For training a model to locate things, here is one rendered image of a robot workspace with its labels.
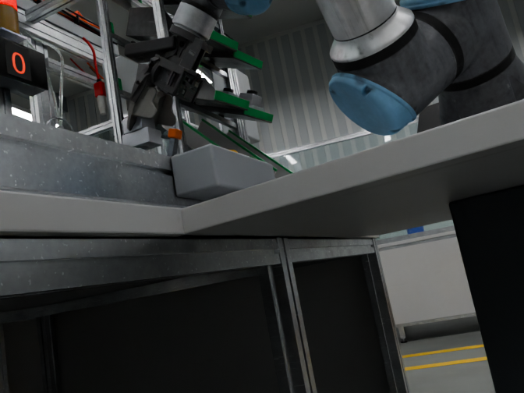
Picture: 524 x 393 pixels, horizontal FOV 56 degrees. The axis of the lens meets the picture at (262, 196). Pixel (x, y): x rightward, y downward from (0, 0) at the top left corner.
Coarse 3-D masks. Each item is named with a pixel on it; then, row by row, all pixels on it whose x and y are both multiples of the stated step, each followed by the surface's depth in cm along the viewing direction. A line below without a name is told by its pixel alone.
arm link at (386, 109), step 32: (320, 0) 60; (352, 0) 58; (384, 0) 59; (352, 32) 61; (384, 32) 60; (416, 32) 62; (352, 64) 62; (384, 64) 61; (416, 64) 62; (448, 64) 65; (352, 96) 65; (384, 96) 62; (416, 96) 64; (384, 128) 66
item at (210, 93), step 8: (144, 64) 128; (200, 88) 133; (208, 88) 132; (200, 96) 116; (208, 96) 115; (216, 96) 114; (224, 96) 116; (232, 96) 119; (200, 104) 132; (208, 104) 128; (216, 104) 124; (224, 104) 120; (232, 104) 119; (240, 104) 122; (248, 104) 124
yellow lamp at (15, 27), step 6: (0, 6) 85; (6, 6) 86; (0, 12) 85; (6, 12) 86; (12, 12) 87; (0, 18) 85; (6, 18) 85; (12, 18) 86; (0, 24) 85; (6, 24) 85; (12, 24) 86; (18, 24) 88; (12, 30) 86; (18, 30) 87
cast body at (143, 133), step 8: (136, 120) 94; (144, 120) 95; (152, 120) 97; (136, 128) 94; (144, 128) 94; (152, 128) 95; (128, 136) 95; (136, 136) 94; (144, 136) 93; (152, 136) 94; (160, 136) 96; (128, 144) 95; (136, 144) 94; (144, 144) 94; (152, 144) 95; (160, 144) 96
